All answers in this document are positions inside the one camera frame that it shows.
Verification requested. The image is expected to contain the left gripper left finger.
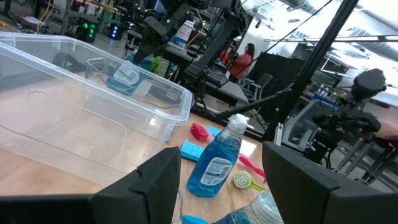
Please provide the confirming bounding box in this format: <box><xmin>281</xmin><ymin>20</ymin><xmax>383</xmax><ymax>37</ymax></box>
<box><xmin>91</xmin><ymin>146</ymin><xmax>182</xmax><ymax>224</ymax></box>

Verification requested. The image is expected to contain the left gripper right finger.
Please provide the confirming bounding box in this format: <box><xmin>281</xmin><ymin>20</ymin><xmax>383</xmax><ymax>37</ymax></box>
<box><xmin>262</xmin><ymin>141</ymin><xmax>341</xmax><ymax>224</ymax></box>

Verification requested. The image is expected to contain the blue dish soap bottle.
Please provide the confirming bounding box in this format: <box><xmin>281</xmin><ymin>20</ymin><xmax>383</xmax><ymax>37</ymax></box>
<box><xmin>107</xmin><ymin>58</ymin><xmax>153</xmax><ymax>97</ymax></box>
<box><xmin>186</xmin><ymin>113</ymin><xmax>250</xmax><ymax>198</ymax></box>
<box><xmin>213</xmin><ymin>189</ymin><xmax>285</xmax><ymax>224</ymax></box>

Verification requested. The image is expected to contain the green dish brush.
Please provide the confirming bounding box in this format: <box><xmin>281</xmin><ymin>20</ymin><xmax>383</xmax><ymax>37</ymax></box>
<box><xmin>231</xmin><ymin>170</ymin><xmax>267</xmax><ymax>192</ymax></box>

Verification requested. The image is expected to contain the blue cellulose sponge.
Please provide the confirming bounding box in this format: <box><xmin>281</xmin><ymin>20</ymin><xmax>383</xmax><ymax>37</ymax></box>
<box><xmin>180</xmin><ymin>139</ymin><xmax>206</xmax><ymax>163</ymax></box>
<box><xmin>206</xmin><ymin>124</ymin><xmax>222</xmax><ymax>138</ymax></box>

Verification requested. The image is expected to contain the person's forearm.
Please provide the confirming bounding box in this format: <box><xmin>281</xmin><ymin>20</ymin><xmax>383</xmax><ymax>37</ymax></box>
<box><xmin>374</xmin><ymin>121</ymin><xmax>398</xmax><ymax>141</ymax></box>

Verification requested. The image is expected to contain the grey office chair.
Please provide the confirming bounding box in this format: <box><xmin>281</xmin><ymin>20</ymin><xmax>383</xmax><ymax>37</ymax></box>
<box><xmin>281</xmin><ymin>99</ymin><xmax>340</xmax><ymax>153</ymax></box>

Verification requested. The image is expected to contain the black device on stand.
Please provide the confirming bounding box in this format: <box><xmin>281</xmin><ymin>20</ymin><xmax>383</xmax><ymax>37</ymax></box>
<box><xmin>310</xmin><ymin>68</ymin><xmax>387</xmax><ymax>166</ymax></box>

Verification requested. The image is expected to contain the large clear plastic tub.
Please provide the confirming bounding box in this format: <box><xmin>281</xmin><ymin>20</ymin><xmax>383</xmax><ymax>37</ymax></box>
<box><xmin>0</xmin><ymin>30</ymin><xmax>194</xmax><ymax>187</ymax></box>

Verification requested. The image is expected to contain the green plant in white pot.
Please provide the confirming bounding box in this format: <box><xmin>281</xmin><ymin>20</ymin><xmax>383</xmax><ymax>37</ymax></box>
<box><xmin>150</xmin><ymin>55</ymin><xmax>170</xmax><ymax>77</ymax></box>

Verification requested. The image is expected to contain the person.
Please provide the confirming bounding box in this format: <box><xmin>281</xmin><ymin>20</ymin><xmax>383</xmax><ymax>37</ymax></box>
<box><xmin>228</xmin><ymin>42</ymin><xmax>256</xmax><ymax>82</ymax></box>

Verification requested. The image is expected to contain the computer with green lights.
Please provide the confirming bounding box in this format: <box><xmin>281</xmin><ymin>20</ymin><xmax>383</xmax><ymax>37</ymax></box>
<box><xmin>76</xmin><ymin>20</ymin><xmax>97</xmax><ymax>43</ymax></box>

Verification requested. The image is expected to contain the silver aluminium bracket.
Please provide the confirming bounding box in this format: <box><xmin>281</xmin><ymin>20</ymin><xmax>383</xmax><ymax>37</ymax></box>
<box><xmin>273</xmin><ymin>122</ymin><xmax>284</xmax><ymax>147</ymax></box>

